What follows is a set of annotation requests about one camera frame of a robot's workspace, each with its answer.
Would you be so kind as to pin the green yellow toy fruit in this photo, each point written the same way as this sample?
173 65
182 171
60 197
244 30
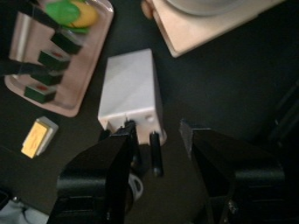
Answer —
66 11

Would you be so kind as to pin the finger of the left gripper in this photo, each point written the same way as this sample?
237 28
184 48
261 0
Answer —
48 79
66 40

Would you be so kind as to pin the white plastic object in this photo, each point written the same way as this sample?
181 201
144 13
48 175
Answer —
140 186

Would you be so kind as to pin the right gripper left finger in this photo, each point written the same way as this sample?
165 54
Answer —
98 180

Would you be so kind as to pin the pink tray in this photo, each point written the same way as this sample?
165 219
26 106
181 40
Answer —
84 73

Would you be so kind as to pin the white knife holder block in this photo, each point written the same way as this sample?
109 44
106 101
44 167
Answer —
130 84

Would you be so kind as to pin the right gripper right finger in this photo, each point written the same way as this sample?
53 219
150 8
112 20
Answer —
241 180

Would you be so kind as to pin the gray round dish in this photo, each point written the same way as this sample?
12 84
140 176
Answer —
202 5

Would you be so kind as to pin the sushi roll toy red centre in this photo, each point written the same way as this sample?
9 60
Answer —
54 60
41 94

